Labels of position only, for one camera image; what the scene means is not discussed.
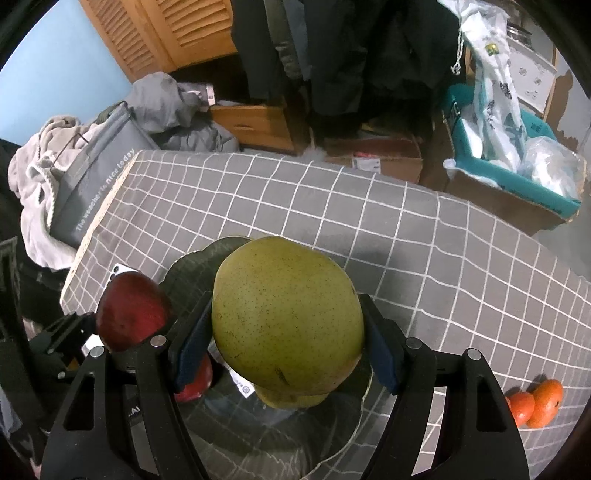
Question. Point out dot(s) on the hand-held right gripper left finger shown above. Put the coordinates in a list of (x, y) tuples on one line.
[(194, 341)]

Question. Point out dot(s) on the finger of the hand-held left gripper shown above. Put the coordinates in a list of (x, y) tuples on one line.
[(60, 334)]

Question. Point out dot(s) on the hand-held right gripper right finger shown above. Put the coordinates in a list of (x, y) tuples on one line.
[(383, 350)]

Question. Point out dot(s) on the red apple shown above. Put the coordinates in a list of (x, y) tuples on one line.
[(198, 383), (131, 309)]

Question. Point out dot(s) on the yellow-green pear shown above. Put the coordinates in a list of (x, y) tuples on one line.
[(286, 400), (286, 314)]

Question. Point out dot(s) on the green glass bowl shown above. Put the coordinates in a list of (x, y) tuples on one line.
[(258, 438)]

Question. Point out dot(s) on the small tangerine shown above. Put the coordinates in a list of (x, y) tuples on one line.
[(519, 408)]

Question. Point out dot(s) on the orange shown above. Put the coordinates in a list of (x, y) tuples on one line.
[(547, 401)]

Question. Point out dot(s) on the white phone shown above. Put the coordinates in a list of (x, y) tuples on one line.
[(121, 270)]

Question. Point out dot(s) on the grey checked tablecloth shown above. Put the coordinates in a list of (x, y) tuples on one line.
[(369, 221)]

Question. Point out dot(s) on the grey laundry bag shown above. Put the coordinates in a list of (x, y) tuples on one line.
[(101, 184)]

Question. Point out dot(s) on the light fleece blanket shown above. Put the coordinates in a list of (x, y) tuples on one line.
[(32, 170)]

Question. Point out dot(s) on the large cardboard box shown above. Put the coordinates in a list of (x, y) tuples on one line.
[(489, 194)]

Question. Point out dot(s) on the small cardboard box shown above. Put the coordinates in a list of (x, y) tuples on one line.
[(383, 157)]

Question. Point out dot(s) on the teal basket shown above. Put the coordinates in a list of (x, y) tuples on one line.
[(466, 143)]

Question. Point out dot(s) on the wooden drawer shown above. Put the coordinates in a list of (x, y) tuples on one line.
[(249, 122)]

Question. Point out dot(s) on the olive cloth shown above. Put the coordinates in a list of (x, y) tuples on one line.
[(108, 113)]

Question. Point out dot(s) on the grey clothes pile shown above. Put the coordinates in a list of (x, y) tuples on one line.
[(157, 101)]

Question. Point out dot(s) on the clear plastic bag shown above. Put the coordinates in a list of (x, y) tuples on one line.
[(554, 166)]

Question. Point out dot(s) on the white printed bag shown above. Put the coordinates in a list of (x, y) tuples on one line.
[(494, 92)]

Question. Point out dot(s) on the large black coat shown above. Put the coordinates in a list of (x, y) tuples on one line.
[(360, 55)]

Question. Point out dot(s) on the black jacket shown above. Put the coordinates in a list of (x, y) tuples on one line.
[(254, 41)]

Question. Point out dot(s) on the wooden louvered wardrobe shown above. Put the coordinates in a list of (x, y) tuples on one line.
[(138, 37)]

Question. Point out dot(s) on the white patterned box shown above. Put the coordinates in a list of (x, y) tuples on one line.
[(531, 74)]

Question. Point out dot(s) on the grey jacket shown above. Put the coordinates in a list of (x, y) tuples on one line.
[(293, 37)]

